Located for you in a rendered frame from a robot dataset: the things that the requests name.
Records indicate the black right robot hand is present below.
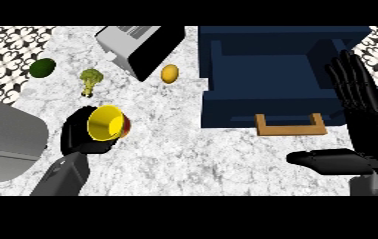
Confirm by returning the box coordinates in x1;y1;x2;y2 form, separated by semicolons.
285;49;378;176

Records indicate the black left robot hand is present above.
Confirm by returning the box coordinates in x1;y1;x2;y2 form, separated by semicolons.
59;105;122;157

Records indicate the yellow cup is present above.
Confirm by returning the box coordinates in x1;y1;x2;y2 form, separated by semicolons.
85;104;132;142

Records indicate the dark blue open drawer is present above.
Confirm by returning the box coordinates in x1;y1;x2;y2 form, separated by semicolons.
199;38;348;129

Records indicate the green broccoli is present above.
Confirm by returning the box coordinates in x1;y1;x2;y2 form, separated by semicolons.
78;68;104;98

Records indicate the dark green avocado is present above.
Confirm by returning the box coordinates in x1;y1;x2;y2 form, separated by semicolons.
28;58;57;79

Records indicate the yellow lemon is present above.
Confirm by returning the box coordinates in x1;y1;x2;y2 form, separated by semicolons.
159;63;180;85

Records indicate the grey and black toaster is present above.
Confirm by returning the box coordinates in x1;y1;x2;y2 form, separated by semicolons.
94;26;186;83

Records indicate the dark blue cabinet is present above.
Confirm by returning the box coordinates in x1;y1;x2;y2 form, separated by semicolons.
197;26;373;91

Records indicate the wooden drawer handle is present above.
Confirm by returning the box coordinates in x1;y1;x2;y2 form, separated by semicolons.
254;112;329;137

